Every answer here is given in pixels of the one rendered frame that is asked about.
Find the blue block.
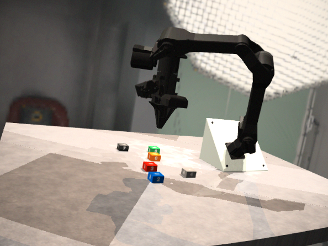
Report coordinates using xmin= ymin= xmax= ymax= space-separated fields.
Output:
xmin=147 ymin=172 xmax=165 ymax=183

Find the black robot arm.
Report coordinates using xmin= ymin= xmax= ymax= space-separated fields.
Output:
xmin=130 ymin=26 xmax=274 ymax=160

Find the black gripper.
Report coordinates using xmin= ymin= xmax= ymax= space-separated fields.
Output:
xmin=144 ymin=72 xmax=188 ymax=129

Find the orange block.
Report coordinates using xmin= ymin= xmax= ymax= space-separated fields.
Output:
xmin=147 ymin=152 xmax=161 ymax=162

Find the red block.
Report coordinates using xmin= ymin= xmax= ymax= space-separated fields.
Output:
xmin=142 ymin=162 xmax=157 ymax=172

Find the green block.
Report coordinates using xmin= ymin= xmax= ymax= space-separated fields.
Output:
xmin=148 ymin=146 xmax=160 ymax=154

